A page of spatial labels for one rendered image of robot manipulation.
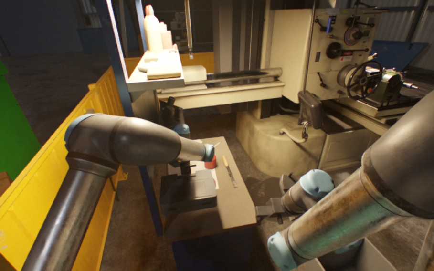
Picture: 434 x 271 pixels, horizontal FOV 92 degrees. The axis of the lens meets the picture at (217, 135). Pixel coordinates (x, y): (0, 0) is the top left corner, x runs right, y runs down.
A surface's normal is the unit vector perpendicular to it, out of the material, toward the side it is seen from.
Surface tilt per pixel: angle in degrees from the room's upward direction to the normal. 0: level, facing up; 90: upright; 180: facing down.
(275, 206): 24
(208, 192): 0
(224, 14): 90
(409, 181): 84
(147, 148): 78
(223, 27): 90
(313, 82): 90
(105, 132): 41
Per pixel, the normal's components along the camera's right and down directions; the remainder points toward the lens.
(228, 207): -0.02, -0.86
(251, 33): 0.25, 0.48
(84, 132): -0.24, -0.39
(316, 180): 0.14, -0.60
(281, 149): -0.28, 0.49
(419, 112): -0.78, -0.62
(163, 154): 0.65, 0.49
